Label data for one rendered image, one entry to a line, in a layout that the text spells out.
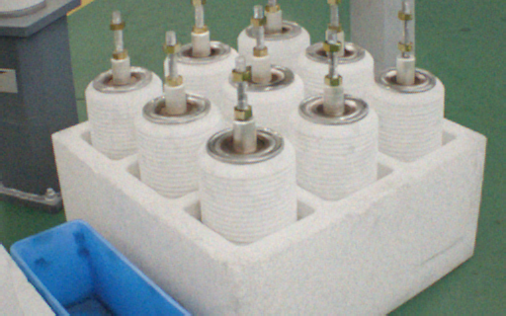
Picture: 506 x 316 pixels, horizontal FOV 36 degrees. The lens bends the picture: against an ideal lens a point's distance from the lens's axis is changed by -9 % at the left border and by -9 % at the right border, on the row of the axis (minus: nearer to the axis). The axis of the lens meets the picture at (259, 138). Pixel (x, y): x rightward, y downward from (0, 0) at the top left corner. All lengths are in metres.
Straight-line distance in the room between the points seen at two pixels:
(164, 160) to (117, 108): 0.11
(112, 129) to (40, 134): 0.25
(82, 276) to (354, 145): 0.38
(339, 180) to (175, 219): 0.17
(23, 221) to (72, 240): 0.26
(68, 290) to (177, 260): 0.21
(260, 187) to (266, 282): 0.09
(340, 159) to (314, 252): 0.10
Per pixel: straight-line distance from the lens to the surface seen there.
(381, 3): 1.15
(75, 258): 0.99
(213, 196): 0.80
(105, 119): 0.97
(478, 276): 1.05
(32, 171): 1.23
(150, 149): 0.88
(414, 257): 0.97
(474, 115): 1.49
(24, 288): 0.77
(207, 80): 1.01
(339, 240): 0.84
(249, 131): 0.79
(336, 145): 0.85
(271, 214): 0.80
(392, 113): 0.93
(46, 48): 1.17
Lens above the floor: 0.62
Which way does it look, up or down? 27 degrees down
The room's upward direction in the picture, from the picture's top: 3 degrees counter-clockwise
